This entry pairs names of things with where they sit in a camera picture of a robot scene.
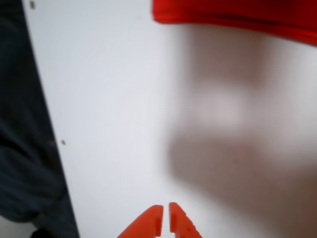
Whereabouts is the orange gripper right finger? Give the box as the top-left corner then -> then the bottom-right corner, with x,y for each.
169,202 -> 203,238

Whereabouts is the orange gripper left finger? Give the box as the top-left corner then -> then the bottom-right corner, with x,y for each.
116,204 -> 164,238

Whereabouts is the red bean bag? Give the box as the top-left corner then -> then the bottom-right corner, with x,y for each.
151,0 -> 317,47

